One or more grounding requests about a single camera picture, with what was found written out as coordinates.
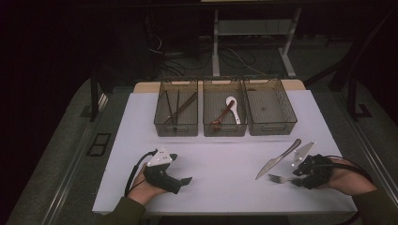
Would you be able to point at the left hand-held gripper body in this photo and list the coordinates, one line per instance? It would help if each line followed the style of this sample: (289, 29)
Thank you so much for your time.
(162, 180)

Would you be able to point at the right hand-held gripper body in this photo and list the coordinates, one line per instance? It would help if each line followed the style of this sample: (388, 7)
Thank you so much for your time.
(316, 172)

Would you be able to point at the silver fork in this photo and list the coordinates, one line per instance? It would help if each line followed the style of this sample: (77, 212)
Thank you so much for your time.
(278, 178)

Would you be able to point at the smoky clear plastic bin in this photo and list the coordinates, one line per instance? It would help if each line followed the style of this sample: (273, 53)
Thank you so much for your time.
(269, 106)
(216, 106)
(189, 122)

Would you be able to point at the brown chopstick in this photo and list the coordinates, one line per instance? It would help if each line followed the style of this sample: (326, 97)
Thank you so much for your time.
(184, 104)

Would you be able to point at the black chopstick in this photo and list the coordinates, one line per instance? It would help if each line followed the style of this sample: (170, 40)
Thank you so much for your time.
(177, 98)
(169, 103)

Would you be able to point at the brown wooden spoon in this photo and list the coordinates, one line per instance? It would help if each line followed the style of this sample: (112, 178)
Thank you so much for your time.
(222, 114)

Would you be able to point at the white ceramic spoon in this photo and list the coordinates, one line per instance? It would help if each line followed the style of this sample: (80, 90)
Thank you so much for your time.
(231, 100)

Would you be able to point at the person's right hand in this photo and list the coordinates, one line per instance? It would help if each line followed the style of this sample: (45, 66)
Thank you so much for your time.
(350, 181)

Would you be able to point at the silver table knife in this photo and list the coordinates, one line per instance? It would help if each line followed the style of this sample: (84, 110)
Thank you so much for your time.
(267, 168)

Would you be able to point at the white table mat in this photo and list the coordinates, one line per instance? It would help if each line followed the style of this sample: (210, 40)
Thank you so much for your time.
(228, 193)

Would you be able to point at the black metal stand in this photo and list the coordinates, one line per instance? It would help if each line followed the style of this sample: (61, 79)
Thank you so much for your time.
(352, 100)
(94, 93)

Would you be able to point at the white metal stand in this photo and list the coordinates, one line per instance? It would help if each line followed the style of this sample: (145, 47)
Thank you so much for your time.
(215, 47)

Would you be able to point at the silver metal rail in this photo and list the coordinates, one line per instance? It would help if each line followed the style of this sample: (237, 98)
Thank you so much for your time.
(67, 184)
(375, 150)

